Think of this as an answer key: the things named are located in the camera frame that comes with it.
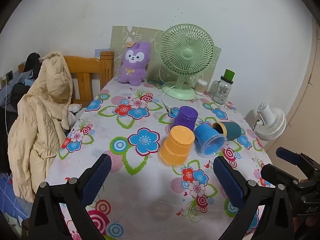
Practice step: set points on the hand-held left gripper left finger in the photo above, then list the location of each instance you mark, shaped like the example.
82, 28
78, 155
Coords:
96, 177

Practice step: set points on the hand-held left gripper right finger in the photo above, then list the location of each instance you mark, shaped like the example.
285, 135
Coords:
228, 180

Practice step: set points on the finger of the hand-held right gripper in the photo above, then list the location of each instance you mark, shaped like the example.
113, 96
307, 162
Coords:
287, 153
277, 173

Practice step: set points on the teal cup with yellow rim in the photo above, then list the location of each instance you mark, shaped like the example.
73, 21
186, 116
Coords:
233, 131

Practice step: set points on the blue plastic cup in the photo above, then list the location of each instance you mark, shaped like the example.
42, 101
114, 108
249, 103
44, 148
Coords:
203, 135

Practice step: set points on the orange plastic cup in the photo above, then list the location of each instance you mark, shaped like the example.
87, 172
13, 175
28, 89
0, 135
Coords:
175, 147

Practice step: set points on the purple plastic cup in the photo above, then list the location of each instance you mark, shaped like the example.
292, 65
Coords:
185, 118

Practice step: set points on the white small fan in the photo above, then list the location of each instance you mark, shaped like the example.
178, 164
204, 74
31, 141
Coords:
271, 125

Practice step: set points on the floral tablecloth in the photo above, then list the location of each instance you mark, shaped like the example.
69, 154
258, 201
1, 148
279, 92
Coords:
150, 180

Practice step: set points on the beige door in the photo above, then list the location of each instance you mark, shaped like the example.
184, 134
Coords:
307, 100

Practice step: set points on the white crumpled cloth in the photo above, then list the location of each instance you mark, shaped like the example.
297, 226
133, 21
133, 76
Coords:
74, 108

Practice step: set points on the beige padded jacket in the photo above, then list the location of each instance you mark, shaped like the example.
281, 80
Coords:
37, 120

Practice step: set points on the blue checkered bedding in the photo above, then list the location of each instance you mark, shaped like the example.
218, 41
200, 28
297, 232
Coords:
10, 192

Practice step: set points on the glass mug with green lid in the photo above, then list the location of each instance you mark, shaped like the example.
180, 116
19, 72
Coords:
222, 92

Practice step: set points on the cotton swab jar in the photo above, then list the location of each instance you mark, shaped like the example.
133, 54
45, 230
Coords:
201, 87

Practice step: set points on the wooden chair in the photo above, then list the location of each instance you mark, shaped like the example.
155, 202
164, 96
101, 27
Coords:
82, 66

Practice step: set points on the purple plush toy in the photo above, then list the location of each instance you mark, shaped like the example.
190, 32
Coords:
132, 67

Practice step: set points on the light blue cloth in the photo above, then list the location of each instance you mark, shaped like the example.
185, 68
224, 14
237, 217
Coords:
28, 78

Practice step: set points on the black garment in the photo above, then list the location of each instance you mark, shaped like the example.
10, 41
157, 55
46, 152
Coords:
32, 63

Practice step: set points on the green desk fan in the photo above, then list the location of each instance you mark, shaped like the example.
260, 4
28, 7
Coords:
186, 52

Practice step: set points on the green printed mat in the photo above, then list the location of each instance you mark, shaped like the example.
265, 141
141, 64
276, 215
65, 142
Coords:
120, 37

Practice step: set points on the wall socket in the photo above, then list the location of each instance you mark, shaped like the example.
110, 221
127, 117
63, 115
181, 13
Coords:
9, 76

